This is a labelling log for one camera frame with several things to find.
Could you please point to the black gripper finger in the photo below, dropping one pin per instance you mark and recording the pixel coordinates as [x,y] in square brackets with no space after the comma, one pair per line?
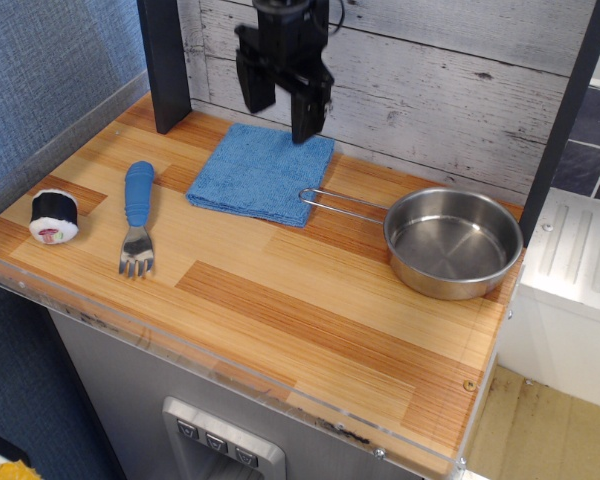
[308,113]
[258,89]

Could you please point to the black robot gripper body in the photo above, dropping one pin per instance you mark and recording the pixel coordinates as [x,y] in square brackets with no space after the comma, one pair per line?
[288,41]

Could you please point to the blue cloth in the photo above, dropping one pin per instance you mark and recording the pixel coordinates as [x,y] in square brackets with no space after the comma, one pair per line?
[259,172]

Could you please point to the small steel pan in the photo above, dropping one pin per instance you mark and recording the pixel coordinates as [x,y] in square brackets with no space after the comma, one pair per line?
[444,243]

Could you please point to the plush sushi roll toy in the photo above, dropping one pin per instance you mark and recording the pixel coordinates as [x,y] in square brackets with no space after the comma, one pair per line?
[54,217]

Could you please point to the clear acrylic table edge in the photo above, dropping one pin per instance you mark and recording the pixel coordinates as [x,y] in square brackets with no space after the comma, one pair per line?
[328,356]

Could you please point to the white grooved cabinet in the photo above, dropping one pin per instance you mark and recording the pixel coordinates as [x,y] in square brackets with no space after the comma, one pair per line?
[552,334]

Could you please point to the silver dispenser button panel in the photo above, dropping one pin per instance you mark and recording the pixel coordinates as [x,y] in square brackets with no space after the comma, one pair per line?
[208,447]

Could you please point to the yellow black object corner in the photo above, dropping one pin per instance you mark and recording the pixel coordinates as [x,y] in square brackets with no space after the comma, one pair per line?
[17,470]

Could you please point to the left black post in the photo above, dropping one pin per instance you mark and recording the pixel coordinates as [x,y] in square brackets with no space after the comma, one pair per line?
[165,60]

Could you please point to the black post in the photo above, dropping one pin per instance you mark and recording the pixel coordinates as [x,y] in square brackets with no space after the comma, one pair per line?
[575,92]
[165,60]

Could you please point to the blue handled fork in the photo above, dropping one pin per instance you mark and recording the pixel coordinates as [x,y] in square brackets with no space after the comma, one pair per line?
[137,254]

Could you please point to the right black post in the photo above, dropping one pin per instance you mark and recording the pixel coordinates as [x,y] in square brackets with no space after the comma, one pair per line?
[575,92]

